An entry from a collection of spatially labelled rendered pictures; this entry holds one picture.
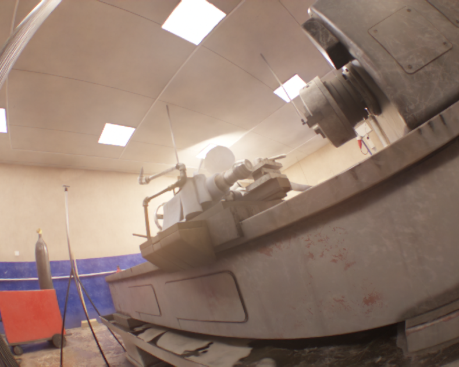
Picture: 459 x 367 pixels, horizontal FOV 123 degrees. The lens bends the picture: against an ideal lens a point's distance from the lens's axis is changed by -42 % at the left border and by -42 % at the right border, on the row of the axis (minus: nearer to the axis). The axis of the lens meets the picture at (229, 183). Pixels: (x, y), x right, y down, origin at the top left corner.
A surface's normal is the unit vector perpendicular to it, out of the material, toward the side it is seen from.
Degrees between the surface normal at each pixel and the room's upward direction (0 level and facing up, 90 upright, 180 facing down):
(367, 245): 90
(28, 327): 90
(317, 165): 90
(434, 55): 90
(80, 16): 180
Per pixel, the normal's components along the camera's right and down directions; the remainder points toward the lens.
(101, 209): 0.67, -0.44
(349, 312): -0.68, -0.04
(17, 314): 0.86, -0.40
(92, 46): 0.29, 0.90
